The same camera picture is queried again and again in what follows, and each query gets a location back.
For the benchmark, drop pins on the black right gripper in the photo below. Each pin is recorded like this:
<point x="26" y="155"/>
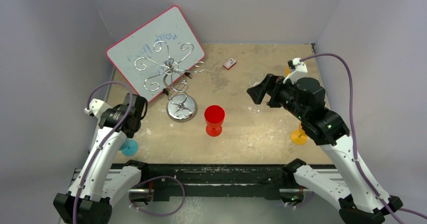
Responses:
<point x="270" y="91"/>

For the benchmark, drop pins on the teal plastic wine glass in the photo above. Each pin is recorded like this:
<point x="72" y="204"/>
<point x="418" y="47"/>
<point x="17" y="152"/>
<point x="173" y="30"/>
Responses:
<point x="129" y="147"/>

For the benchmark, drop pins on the red plastic wine glass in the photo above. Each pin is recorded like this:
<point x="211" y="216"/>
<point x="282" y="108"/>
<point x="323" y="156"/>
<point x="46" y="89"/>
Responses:
<point x="214" y="116"/>

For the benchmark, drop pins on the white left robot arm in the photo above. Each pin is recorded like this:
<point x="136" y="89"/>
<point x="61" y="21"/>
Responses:
<point x="91" y="197"/>

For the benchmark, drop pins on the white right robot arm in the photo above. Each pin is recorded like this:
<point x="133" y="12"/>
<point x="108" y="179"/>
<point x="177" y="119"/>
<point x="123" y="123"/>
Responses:
<point x="361" y="199"/>

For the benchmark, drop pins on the clear wine glass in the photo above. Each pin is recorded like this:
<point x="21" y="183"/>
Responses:
<point x="255" y="78"/>

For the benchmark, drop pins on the yellow wine glass far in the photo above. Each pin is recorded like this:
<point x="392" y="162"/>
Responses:
<point x="287" y="71"/>

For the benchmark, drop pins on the yellow wine glass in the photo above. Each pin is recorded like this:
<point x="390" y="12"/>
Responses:
<point x="287" y="71"/>
<point x="298" y="136"/>

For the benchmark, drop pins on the chrome wine glass rack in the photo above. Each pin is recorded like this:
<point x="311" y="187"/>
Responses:
<point x="180" y="107"/>

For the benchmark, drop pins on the yellow wine glass near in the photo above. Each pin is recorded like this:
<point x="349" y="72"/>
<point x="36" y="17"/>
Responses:
<point x="298" y="136"/>

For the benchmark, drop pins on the small red white box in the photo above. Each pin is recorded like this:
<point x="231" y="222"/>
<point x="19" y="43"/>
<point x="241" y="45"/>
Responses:
<point x="229" y="64"/>

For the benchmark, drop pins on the red-framed whiteboard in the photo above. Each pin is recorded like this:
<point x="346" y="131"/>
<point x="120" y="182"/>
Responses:
<point x="157" y="53"/>

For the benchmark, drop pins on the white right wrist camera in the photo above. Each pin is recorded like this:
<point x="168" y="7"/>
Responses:
<point x="298" y="70"/>

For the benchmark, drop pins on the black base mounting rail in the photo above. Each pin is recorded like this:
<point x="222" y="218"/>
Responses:
<point x="268" y="181"/>

